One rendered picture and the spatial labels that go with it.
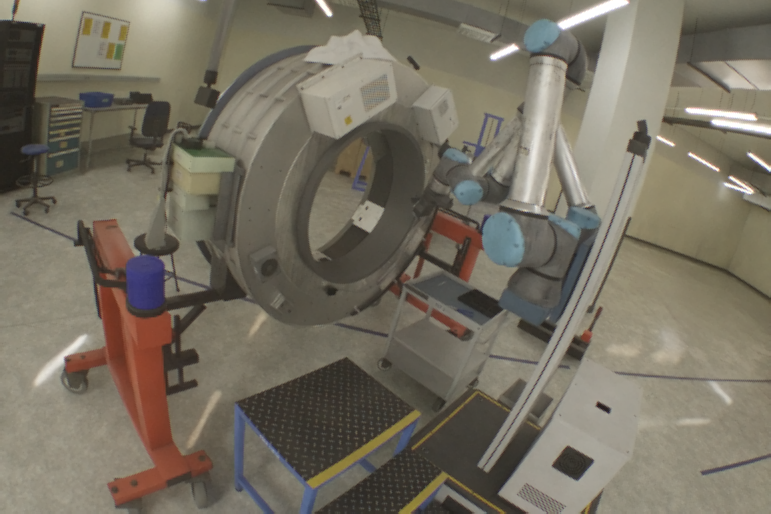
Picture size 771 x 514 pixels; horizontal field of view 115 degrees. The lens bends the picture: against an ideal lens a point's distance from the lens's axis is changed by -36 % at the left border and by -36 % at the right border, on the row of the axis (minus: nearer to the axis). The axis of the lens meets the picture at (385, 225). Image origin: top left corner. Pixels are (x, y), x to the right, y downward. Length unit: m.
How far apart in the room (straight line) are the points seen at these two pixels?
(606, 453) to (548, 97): 1.18
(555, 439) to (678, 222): 13.95
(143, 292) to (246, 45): 10.82
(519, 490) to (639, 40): 4.41
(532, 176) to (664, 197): 13.36
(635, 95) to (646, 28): 0.83
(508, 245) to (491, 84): 10.13
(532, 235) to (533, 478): 0.97
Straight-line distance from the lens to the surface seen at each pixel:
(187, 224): 1.56
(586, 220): 1.67
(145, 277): 1.08
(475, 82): 10.98
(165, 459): 1.68
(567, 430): 1.46
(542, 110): 1.11
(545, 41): 1.16
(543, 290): 1.25
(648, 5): 5.04
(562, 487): 1.62
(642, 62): 4.81
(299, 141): 1.50
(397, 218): 2.23
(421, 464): 1.65
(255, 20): 11.73
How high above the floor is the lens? 1.64
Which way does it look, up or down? 17 degrees down
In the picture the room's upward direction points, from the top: 15 degrees clockwise
